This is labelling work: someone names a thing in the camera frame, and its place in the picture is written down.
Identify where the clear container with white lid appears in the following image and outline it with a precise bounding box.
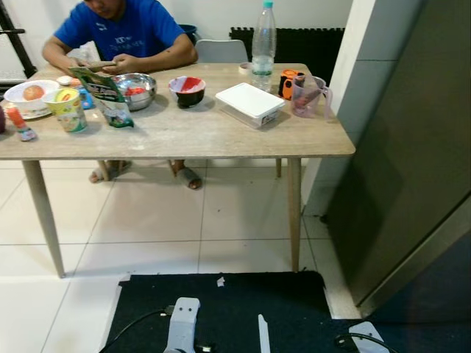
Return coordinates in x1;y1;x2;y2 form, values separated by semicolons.
215;82;286;129

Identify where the grey fridge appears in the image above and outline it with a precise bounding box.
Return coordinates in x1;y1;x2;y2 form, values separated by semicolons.
322;0;471;324

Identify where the pink clear measuring jug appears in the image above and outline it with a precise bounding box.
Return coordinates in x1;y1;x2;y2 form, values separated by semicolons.
291;75;334;120

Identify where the orange and black object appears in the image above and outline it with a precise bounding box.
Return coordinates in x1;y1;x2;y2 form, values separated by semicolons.
277;69;306;101

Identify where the clear plastic water bottle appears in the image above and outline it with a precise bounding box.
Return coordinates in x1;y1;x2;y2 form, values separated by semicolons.
251;0;277;93

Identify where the white tape strip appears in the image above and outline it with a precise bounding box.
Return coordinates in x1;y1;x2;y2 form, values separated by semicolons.
258;314;271;353

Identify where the grey chair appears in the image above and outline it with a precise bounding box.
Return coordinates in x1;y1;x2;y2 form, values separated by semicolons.
194;39;249;65

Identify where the light wooden table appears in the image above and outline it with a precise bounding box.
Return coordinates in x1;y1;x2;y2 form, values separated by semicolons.
0;63;356;279

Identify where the black bowl red white inside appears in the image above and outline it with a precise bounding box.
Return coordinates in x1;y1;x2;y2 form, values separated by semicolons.
168;76;207;110

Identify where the blue bucket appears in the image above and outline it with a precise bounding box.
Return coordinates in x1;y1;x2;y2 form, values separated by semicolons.
179;24;199;45

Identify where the steel bowl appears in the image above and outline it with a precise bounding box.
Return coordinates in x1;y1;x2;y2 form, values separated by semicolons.
110;73;157;112

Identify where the green snack bag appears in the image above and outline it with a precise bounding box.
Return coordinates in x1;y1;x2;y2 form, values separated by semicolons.
70;66;135;129

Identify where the person in blue shirt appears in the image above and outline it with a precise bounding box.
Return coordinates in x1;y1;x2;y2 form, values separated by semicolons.
40;0;203;190

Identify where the small blue packet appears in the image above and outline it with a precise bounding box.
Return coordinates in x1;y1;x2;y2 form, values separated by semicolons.
77;87;95;110

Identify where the white plastic bag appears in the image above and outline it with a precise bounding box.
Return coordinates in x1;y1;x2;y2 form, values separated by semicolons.
70;40;100;67

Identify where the cup noodle with yellow lid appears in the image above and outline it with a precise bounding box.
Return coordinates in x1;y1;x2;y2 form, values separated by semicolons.
44;88;89;134

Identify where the orange round fruit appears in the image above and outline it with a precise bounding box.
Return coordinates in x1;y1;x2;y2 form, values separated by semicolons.
22;85;46;101

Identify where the small bottle with orange cap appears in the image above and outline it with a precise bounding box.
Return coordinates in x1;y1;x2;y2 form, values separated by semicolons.
4;103;38;143

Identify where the black metal stand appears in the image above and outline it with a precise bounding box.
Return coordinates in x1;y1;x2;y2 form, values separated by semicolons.
0;0;38;78

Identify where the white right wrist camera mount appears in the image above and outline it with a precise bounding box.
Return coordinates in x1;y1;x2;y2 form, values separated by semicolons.
348;321;389;353

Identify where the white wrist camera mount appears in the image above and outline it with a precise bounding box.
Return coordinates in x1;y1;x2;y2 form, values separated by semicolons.
348;321;389;353
163;296;201;353

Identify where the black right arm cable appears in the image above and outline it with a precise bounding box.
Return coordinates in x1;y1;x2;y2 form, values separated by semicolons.
333;332;398;353

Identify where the black ribbed wall panel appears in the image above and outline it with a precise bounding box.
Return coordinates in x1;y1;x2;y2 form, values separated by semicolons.
230;27;345;83

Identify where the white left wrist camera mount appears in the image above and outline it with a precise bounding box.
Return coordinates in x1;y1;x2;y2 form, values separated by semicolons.
163;296;201;353

